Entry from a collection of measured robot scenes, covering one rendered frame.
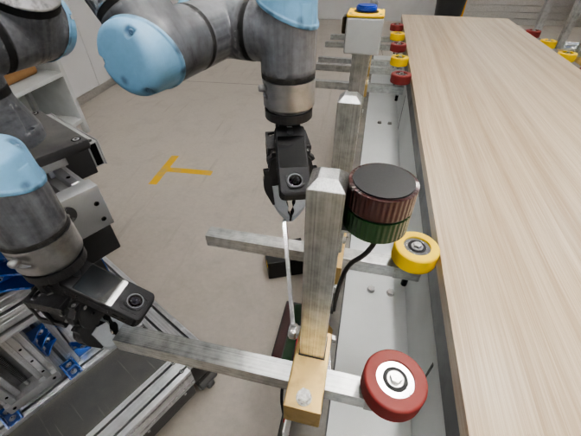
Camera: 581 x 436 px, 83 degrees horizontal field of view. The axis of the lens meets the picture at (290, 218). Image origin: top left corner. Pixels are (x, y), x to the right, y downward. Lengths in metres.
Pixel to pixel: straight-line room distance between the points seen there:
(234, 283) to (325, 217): 1.43
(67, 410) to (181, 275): 0.75
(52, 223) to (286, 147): 0.30
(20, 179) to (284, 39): 0.32
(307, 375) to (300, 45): 0.43
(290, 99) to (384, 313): 0.59
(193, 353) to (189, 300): 1.16
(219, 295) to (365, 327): 0.98
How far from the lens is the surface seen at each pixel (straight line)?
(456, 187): 0.84
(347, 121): 0.53
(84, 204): 0.69
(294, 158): 0.48
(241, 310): 1.62
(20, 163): 0.42
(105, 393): 1.34
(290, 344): 0.72
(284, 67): 0.46
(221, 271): 1.78
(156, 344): 0.57
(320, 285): 0.38
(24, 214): 0.43
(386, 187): 0.29
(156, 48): 0.38
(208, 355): 0.54
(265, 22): 0.46
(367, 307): 0.88
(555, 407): 0.56
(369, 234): 0.30
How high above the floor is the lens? 1.33
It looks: 41 degrees down
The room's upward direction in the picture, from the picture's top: straight up
